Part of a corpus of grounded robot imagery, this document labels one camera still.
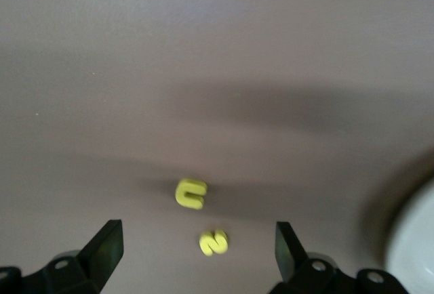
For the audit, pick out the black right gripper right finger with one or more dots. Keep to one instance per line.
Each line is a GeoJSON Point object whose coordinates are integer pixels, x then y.
{"type": "Point", "coordinates": [288, 253]}

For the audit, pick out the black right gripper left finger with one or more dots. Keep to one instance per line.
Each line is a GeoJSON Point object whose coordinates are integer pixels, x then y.
{"type": "Point", "coordinates": [105, 250]}

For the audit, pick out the yellow foam letter z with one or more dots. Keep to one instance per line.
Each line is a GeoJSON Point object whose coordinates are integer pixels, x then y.
{"type": "Point", "coordinates": [213, 243]}

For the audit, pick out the yellow foam letter u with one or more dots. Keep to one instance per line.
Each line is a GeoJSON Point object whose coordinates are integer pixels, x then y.
{"type": "Point", "coordinates": [188, 195]}

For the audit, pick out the beige plate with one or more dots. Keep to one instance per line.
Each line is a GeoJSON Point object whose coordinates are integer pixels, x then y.
{"type": "Point", "coordinates": [417, 246]}

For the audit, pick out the brown table cover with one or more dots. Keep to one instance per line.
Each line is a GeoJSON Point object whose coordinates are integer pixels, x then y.
{"type": "Point", "coordinates": [101, 70]}

